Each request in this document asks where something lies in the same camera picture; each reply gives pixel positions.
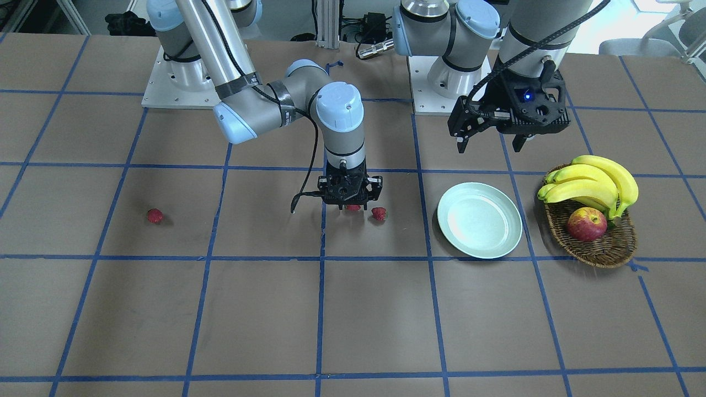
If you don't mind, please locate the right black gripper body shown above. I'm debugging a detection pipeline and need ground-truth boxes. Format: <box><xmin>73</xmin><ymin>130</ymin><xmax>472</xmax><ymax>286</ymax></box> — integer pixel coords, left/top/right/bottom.
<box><xmin>318</xmin><ymin>160</ymin><xmax>383</xmax><ymax>207</ymax></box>

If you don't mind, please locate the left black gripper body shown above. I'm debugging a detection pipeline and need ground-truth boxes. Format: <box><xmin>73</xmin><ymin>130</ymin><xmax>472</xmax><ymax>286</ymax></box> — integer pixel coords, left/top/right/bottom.
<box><xmin>448</xmin><ymin>61</ymin><xmax>570</xmax><ymax>138</ymax></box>

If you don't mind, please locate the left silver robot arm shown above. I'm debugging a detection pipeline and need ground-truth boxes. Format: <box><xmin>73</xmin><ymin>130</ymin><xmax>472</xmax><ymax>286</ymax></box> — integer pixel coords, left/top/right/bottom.
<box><xmin>392</xmin><ymin>1</ymin><xmax>597</xmax><ymax>153</ymax></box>

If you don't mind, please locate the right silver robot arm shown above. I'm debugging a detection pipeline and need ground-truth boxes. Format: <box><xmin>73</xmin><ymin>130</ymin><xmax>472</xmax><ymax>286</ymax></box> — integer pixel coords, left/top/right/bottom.
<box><xmin>142</xmin><ymin>1</ymin><xmax>383</xmax><ymax>211</ymax></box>

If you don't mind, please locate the pale green plate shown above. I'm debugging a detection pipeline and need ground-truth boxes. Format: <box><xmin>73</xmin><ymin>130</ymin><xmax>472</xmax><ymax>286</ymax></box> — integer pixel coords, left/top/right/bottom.
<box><xmin>436</xmin><ymin>183</ymin><xmax>523</xmax><ymax>259</ymax></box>

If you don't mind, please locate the yellow banana bunch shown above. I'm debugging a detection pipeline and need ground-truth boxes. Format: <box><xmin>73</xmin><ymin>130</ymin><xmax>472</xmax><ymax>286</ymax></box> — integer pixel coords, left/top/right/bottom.
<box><xmin>537</xmin><ymin>155</ymin><xmax>640</xmax><ymax>221</ymax></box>

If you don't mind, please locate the red apple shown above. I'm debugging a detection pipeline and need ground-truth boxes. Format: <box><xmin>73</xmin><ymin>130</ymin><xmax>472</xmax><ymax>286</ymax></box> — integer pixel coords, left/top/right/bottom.
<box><xmin>565</xmin><ymin>207</ymin><xmax>607</xmax><ymax>242</ymax></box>

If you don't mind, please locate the wicker fruit basket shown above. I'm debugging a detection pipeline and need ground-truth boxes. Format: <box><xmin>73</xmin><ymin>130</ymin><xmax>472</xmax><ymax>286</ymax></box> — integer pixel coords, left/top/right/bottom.
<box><xmin>541</xmin><ymin>201</ymin><xmax>637</xmax><ymax>268</ymax></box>

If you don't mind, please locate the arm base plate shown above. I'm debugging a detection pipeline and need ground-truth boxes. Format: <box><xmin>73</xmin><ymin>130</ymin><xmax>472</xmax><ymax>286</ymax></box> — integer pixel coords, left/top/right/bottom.
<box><xmin>408</xmin><ymin>56</ymin><xmax>491</xmax><ymax>116</ymax></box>
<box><xmin>141</xmin><ymin>47</ymin><xmax>221</xmax><ymax>110</ymax></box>

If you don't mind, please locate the aluminium frame post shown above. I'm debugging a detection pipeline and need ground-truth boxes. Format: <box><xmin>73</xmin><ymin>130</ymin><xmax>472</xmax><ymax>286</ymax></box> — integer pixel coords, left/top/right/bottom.
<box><xmin>312</xmin><ymin>1</ymin><xmax>342</xmax><ymax>50</ymax></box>

